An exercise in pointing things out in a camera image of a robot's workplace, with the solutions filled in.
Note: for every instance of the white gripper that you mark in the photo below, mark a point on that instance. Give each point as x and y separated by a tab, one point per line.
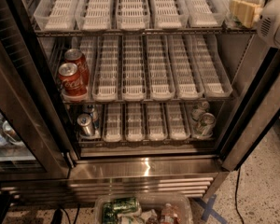
270	18

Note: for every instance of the top shelf tray five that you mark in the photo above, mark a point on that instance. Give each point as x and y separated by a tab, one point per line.
206	13

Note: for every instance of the shelf tray five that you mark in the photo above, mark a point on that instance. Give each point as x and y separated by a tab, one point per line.
177	121
187	82
206	13

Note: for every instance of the middle shelf tray six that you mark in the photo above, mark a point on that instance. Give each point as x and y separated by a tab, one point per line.
212	72

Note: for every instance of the steel fridge door right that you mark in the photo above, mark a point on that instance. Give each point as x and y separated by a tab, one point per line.
267	110

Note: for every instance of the top shelf tray four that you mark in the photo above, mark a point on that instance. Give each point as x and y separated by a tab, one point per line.
169	14

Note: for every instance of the shelf tray four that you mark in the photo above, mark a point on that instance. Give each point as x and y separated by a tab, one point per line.
156	130
169	14
161	82

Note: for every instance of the middle shelf tray five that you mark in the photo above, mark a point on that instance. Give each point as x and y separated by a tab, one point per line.
187	82

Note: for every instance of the rear silver green can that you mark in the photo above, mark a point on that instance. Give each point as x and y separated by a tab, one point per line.
199	109

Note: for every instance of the silver green can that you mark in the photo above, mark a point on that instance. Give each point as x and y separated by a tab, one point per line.
199	109
205	124

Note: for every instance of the front silver green can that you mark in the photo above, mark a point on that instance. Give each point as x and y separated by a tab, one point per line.
205	124

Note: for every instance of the top shelf tray three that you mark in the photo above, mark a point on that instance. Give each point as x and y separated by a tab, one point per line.
132	14

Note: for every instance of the shelf tray three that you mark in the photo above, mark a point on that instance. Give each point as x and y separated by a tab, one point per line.
134	123
132	14
133	70

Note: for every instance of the middle shelf tray four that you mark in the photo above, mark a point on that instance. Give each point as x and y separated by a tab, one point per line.
161	82

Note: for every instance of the bottom shelf tray five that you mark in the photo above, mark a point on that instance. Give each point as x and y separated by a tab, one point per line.
177	121

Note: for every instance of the middle shelf tray three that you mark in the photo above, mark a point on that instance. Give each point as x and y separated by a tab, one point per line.
133	70

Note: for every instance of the bottom shelf tray four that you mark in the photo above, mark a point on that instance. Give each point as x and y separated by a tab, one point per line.
156	130

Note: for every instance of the top shelf tray two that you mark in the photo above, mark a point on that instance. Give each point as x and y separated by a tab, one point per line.
93	15

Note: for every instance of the shelf tray two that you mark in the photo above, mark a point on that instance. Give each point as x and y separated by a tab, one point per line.
112	123
93	15
105	84

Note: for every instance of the middle shelf tray two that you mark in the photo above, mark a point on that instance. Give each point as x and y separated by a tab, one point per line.
105	84

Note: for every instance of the middle shelf tray one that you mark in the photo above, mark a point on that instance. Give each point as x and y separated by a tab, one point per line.
88	46

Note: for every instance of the shelf tray one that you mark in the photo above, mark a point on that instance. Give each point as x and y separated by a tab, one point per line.
56	15
88	46

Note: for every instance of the steel fridge cabinet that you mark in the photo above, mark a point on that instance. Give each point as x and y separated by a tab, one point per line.
192	166

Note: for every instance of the bottom shelf tray three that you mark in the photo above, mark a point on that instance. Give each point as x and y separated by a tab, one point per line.
134	123

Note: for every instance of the bottom shelf tray two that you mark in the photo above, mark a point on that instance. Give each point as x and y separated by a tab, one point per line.
112	123

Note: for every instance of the rear red cola can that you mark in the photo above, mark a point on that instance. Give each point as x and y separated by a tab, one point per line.
77	56

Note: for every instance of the red cola can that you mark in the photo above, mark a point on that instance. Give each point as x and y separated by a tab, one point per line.
77	56
71	79

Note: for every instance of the rear silver blue can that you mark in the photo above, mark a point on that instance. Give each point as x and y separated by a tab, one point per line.
92	111

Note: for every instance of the silver blue can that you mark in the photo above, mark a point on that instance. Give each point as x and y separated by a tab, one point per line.
85	123
92	111

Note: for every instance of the top shelf tray one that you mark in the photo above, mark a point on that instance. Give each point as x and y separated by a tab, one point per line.
56	15

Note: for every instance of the front red cola can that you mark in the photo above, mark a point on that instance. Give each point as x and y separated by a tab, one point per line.
71	79

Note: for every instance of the front silver blue can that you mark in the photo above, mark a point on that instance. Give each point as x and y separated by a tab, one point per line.
85	123

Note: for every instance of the green can in bin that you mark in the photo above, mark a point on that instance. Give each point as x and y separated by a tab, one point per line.
112	211

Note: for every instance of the glass fridge door left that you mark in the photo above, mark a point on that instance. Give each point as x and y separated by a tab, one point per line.
25	102

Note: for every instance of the red bottle in bin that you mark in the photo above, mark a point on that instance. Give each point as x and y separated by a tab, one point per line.
169	214

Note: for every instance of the clear plastic floor bin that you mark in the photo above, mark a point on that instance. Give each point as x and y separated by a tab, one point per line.
151	205

